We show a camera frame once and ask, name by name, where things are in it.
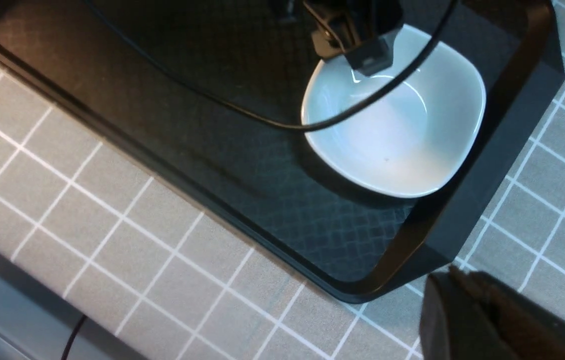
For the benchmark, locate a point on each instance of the black serving tray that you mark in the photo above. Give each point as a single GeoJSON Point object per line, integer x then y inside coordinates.
{"type": "Point", "coordinates": [355, 244]}

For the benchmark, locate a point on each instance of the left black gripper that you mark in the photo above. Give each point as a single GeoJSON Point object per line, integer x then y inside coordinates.
{"type": "Point", "coordinates": [351, 28]}

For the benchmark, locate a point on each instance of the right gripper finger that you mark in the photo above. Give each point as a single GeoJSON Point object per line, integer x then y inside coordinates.
{"type": "Point", "coordinates": [474, 316]}

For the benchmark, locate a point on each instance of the grey checkered tablecloth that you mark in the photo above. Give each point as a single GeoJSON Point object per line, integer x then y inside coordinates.
{"type": "Point", "coordinates": [162, 275]}

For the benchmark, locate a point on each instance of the white square sauce dish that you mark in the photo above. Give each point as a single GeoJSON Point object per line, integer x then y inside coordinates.
{"type": "Point", "coordinates": [411, 142]}

